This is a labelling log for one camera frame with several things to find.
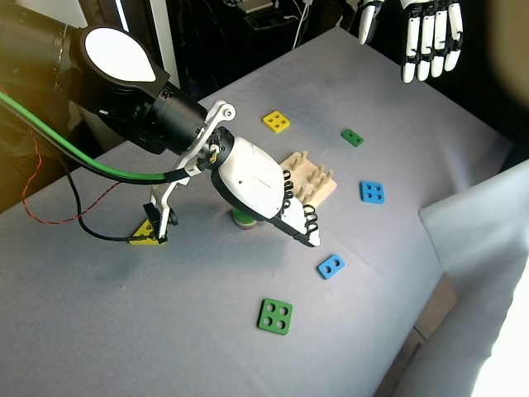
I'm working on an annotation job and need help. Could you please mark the multicoloured ring cylinder block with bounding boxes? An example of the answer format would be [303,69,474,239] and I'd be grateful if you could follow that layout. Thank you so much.
[231,208,260,231]

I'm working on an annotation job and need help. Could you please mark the blue four-hole square block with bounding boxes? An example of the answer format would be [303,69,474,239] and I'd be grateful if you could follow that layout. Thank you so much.
[358,180,386,204]

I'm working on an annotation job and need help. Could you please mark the green two-hole rectangle block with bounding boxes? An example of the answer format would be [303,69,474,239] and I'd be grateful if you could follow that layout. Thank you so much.
[341,128,365,149]

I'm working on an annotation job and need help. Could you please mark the yellow three-hole triangle block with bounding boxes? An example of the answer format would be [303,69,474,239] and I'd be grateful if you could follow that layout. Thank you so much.
[127,218,166,247]

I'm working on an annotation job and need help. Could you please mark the blue two-hole rectangle block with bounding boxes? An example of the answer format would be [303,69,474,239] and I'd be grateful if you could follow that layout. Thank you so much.
[316,253,346,281]

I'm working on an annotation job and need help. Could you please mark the green four-hole square block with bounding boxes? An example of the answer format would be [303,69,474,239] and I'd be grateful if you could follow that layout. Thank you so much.
[256,297,294,334]

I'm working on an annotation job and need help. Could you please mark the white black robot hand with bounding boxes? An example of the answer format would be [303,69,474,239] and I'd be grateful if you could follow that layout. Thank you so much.
[357,0,465,83]
[209,135,322,249]

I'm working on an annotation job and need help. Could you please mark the black equipment box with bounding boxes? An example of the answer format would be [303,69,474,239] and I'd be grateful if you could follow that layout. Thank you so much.
[243,11,299,31]

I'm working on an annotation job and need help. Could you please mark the white vertical frame panel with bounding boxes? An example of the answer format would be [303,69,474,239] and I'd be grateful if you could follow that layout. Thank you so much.
[149,0,181,86]

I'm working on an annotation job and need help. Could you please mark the white fabric sheet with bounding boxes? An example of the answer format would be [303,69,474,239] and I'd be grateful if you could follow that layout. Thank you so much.
[369,159,529,397]

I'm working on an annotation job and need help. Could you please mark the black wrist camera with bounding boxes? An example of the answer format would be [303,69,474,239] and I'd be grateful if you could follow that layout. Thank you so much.
[142,202,179,243]

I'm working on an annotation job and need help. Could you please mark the thin black cable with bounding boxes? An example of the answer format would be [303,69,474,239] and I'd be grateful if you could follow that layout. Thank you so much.
[64,169,144,243]

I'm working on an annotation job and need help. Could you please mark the red twisted wire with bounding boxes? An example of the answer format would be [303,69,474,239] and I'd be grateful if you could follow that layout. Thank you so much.
[20,130,131,227]

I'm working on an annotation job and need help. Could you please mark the wooden peg board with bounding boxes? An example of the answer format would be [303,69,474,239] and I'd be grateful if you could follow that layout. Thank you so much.
[280,151,338,207]

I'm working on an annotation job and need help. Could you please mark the green cable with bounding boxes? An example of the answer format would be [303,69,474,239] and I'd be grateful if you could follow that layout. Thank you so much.
[0,88,203,185]

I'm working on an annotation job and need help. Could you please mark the white hanging cable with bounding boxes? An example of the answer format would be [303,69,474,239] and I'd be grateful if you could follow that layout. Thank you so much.
[293,0,312,50]

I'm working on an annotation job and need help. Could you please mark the grey table cloth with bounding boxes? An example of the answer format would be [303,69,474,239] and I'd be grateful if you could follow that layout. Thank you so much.
[0,26,516,397]

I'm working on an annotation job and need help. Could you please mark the yellow four-hole square block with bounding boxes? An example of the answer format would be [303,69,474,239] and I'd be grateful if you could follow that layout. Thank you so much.
[261,110,291,134]

